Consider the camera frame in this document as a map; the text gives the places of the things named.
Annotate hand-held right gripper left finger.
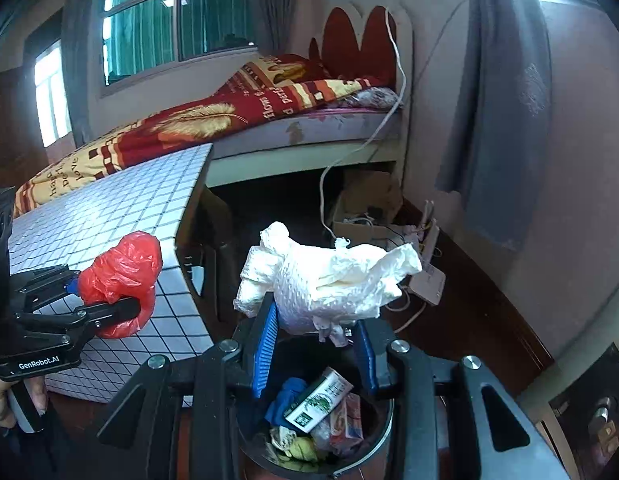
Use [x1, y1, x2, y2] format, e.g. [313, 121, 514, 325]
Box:
[97, 292, 280, 480]

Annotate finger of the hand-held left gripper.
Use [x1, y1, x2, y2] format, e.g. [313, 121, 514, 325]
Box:
[14, 296, 140, 341]
[12, 264, 83, 302]

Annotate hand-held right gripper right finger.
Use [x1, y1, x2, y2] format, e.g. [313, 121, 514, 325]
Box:
[352, 317, 565, 480]

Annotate red plastic bag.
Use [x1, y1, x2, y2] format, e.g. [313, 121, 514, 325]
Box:
[78, 231, 164, 339]

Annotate tall blue white cup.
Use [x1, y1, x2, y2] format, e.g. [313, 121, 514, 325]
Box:
[267, 377, 308, 426]

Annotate green white carton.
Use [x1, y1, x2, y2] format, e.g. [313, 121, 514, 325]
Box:
[284, 367, 353, 433]

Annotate black trash bin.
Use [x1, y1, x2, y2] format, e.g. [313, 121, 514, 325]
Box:
[230, 335, 395, 478]

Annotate translucent wrapper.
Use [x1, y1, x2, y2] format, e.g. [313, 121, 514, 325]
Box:
[268, 425, 293, 453]

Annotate white tissue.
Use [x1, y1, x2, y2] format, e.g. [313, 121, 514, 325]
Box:
[233, 221, 423, 346]

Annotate yellow fruit peel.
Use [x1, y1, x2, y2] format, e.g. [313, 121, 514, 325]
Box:
[280, 435, 317, 461]

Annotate person's left hand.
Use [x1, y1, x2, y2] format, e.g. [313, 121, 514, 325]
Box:
[0, 370, 48, 431]

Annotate table with white checked cloth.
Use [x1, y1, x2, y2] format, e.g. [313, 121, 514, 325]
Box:
[7, 142, 235, 403]

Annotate white router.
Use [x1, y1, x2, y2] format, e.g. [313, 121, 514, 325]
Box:
[407, 200, 446, 306]

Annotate person's dark clothing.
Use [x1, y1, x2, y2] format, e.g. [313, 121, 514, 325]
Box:
[0, 410, 90, 480]

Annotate cardboard box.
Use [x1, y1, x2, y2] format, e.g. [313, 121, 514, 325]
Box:
[331, 170, 405, 248]

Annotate red yellow printed blanket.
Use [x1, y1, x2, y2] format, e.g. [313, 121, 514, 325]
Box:
[12, 55, 385, 206]

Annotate dark cabinet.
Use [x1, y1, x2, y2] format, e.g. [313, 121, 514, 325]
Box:
[547, 342, 619, 480]

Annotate bed with red headboard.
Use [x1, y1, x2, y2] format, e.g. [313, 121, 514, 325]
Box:
[12, 5, 415, 206]

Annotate grey floral pillow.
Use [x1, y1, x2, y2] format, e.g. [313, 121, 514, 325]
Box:
[347, 87, 394, 110]

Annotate grey curtain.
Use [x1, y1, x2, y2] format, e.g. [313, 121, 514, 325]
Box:
[434, 0, 555, 253]
[252, 0, 310, 58]

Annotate green tinted window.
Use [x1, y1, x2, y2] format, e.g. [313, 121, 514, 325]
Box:
[97, 0, 263, 98]

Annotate tangled white cables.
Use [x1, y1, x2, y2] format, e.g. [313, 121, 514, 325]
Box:
[384, 285, 430, 333]

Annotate white charging cable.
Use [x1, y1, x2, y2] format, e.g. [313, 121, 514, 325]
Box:
[319, 7, 407, 241]

